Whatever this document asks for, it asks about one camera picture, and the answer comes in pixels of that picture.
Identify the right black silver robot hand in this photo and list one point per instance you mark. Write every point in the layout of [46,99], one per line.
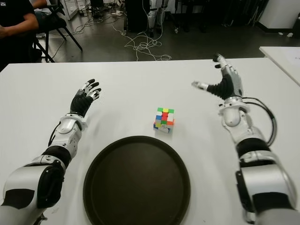
[228,86]

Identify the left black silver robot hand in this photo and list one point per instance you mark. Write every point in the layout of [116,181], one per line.
[79,103]

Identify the multicoloured Rubik's cube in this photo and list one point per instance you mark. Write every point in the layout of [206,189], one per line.
[164,119]

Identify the right silver black robot arm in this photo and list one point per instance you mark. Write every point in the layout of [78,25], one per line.
[232,117]

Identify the left silver black robot arm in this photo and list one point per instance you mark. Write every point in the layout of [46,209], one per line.
[65,133]

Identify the dark brown round plate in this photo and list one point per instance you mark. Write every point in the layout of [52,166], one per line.
[136,182]

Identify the white side table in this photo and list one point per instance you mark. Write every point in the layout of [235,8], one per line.
[286,58]

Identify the white caster wheel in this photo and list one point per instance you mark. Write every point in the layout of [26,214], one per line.
[177,30]

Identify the small white floor object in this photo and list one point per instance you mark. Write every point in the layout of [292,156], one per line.
[290,35]

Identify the black folding chair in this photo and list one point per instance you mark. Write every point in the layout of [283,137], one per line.
[56,23]

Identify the white cabinet with black base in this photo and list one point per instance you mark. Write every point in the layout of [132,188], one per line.
[279,14]

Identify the glass display cabinet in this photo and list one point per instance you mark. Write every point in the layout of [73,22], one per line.
[70,9]

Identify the seated person in black shirt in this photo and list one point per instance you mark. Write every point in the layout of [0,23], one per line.
[14,14]

